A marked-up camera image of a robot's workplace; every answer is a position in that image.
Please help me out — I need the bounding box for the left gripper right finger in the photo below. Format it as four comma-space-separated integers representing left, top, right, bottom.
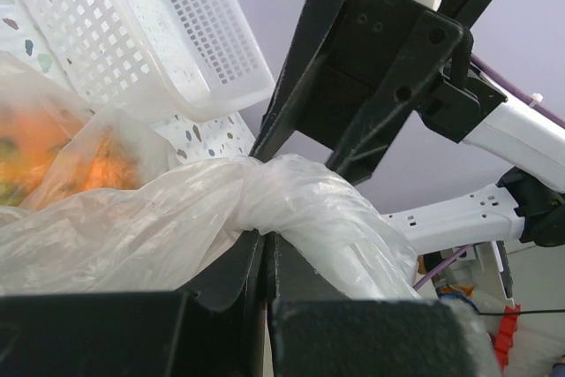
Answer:
264, 233, 501, 376

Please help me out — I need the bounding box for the clear printed plastic bag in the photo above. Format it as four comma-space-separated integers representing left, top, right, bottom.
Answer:
0, 49, 423, 301

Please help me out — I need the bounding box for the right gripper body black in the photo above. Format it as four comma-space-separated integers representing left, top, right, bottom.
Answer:
296, 0, 506, 151

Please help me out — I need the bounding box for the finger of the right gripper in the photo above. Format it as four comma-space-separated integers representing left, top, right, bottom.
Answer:
250, 0, 346, 162
326, 11, 468, 185

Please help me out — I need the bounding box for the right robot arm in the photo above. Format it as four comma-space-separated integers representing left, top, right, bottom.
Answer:
245, 0, 564, 252

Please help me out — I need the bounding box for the white plastic basket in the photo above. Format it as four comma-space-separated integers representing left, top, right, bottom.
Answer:
22, 0, 274, 122

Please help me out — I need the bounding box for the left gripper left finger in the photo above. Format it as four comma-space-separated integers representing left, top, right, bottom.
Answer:
1, 231, 265, 376

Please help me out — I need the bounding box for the orange fake pineapple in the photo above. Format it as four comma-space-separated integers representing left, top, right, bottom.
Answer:
1, 104, 140, 209

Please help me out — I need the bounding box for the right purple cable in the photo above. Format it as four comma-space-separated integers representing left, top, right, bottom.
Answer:
412, 52, 565, 292

